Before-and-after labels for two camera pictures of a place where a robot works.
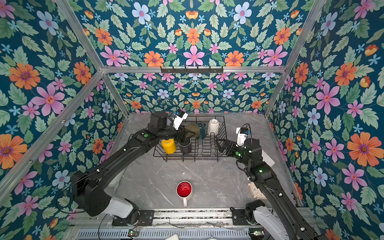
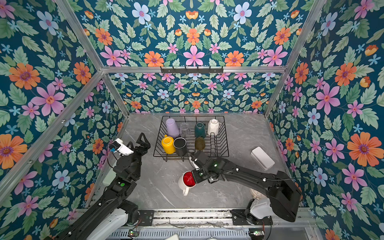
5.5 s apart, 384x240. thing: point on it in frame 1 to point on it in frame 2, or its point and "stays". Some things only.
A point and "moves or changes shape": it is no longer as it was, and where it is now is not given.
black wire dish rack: x=197 y=140 stays
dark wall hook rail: x=192 y=70 stays
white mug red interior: x=184 y=191 to x=187 y=181
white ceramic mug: x=214 y=126 stays
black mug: x=185 y=147 moves or changes shape
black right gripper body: x=233 y=146 to x=200 y=175
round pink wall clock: x=256 y=192 stays
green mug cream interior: x=202 y=127 stays
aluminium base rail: x=192 y=218 stays
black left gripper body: x=178 y=136 to x=142 y=151
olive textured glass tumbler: x=193 y=127 to x=200 y=143
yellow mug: x=169 y=145 stays
